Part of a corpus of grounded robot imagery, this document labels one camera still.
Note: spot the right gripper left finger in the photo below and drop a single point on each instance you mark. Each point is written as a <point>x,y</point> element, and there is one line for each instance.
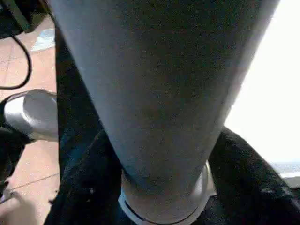
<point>93,182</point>

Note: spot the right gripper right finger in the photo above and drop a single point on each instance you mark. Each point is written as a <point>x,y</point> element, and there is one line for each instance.
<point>246,182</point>

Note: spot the white plastic table top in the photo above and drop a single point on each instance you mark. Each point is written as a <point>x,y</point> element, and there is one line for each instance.
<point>269,82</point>

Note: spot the white plastic table leg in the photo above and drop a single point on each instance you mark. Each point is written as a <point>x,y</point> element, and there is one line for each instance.
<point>159,93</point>

